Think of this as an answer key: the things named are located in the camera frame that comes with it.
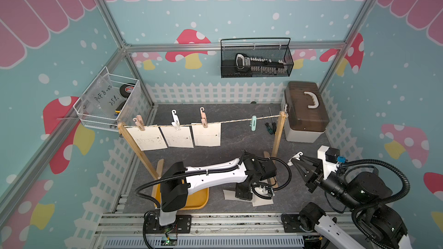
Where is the white clothespin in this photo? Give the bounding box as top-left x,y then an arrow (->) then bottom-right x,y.
287,152 -> 303,166
171,110 -> 181,130

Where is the postcard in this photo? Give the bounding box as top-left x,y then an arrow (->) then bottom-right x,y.
192,123 -> 222,147
126,126 -> 167,151
160,126 -> 194,148
251,194 -> 273,207
223,190 -> 239,201

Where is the pink clothespin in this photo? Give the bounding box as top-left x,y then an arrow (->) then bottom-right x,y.
200,107 -> 208,128
133,115 -> 145,131

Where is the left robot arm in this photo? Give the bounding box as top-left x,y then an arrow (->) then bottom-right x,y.
135,150 -> 292,227

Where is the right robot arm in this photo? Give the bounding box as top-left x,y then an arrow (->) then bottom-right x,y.
290,154 -> 411,249

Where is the brown lid storage box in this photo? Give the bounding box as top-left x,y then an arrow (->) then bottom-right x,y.
281,81 -> 329,143

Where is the green clothespin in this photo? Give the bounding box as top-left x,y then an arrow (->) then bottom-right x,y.
250,115 -> 257,131

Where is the yellow plastic tray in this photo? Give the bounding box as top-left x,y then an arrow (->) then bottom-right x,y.
155,179 -> 210,211

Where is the socket wrench set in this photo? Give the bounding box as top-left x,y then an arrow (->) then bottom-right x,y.
234,54 -> 287,76

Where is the black tape roll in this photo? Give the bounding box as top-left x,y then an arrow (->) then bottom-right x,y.
119,84 -> 135,99

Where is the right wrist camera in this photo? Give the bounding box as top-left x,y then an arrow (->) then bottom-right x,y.
317,145 -> 346,181

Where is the black handle screwdriver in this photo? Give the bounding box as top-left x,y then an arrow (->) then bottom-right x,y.
268,107 -> 277,134

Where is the wooden string rack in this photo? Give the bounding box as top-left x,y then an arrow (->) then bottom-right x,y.
117,111 -> 287,187

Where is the black mesh wall basket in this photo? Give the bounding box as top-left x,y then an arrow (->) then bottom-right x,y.
220,38 -> 294,78

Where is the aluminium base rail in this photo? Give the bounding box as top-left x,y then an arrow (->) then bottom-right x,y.
90,213 -> 328,249

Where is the white wire wall basket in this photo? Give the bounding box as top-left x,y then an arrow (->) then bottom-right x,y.
73,68 -> 150,131

